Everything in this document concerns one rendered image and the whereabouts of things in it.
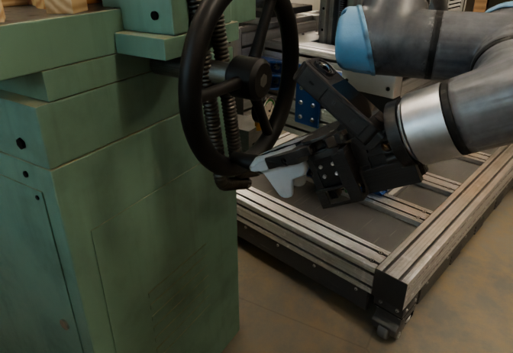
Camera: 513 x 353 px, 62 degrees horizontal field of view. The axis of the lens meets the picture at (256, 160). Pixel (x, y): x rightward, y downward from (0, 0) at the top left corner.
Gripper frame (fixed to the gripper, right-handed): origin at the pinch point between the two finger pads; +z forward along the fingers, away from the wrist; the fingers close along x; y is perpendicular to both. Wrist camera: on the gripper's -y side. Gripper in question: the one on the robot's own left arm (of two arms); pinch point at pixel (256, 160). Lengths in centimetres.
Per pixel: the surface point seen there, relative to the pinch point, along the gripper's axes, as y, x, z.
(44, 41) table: -24.2, -11.1, 13.5
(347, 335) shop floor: 64, 46, 32
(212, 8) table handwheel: -18.8, -1.8, -4.8
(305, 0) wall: -65, 331, 132
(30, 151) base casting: -13.4, -14.0, 23.8
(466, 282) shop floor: 76, 86, 9
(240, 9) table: -24.3, 32.6, 13.2
